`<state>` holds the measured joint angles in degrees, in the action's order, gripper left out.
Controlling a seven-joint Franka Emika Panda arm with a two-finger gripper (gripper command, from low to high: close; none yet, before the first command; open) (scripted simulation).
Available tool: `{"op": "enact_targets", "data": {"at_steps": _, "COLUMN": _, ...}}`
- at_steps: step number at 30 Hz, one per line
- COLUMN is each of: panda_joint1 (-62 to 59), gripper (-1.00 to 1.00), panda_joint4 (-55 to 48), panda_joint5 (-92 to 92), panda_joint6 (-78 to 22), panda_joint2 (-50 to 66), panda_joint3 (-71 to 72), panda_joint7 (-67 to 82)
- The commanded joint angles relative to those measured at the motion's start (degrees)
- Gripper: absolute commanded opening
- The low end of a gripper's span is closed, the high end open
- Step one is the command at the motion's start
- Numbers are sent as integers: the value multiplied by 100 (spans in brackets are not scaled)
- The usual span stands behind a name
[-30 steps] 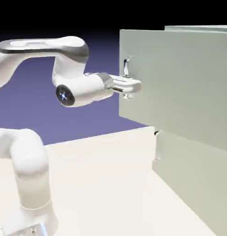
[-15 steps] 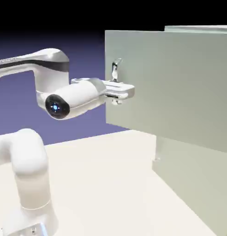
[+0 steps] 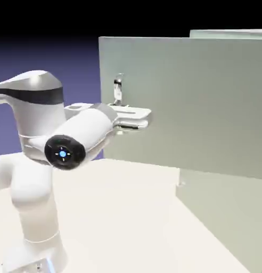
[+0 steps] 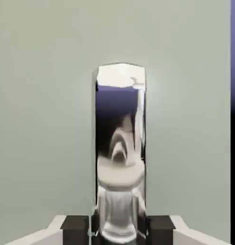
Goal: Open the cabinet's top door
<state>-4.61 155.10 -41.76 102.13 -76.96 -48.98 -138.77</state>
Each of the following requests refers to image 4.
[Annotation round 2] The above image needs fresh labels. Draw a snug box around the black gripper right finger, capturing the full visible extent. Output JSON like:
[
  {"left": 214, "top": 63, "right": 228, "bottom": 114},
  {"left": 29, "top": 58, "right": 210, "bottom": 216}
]
[{"left": 146, "top": 215, "right": 231, "bottom": 245}]

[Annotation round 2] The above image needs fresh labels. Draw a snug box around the pale green cabinet door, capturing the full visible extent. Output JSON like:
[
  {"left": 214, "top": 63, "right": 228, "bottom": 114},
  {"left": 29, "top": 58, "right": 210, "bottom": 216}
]
[{"left": 0, "top": 0, "right": 232, "bottom": 245}]

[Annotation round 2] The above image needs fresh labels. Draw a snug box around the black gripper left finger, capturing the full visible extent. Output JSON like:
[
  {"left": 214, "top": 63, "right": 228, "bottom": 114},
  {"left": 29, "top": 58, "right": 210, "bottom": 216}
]
[{"left": 4, "top": 215, "right": 93, "bottom": 245}]

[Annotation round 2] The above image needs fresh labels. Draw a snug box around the shiny curved metal handle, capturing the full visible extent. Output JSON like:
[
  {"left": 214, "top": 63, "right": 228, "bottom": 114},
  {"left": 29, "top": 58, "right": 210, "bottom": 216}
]
[{"left": 88, "top": 62, "right": 150, "bottom": 245}]

